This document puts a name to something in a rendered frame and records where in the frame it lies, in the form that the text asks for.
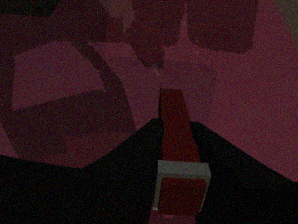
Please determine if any dark grey sloped panel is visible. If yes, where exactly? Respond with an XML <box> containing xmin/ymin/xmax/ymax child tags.
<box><xmin>0</xmin><ymin>0</ymin><xmax>60</xmax><ymax>18</ymax></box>

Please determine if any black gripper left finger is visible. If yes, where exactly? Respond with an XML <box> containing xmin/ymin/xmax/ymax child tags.
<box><xmin>0</xmin><ymin>119</ymin><xmax>165</xmax><ymax>224</ymax></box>

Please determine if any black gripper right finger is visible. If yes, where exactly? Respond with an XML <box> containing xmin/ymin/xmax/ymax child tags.
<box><xmin>189</xmin><ymin>121</ymin><xmax>298</xmax><ymax>224</ymax></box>

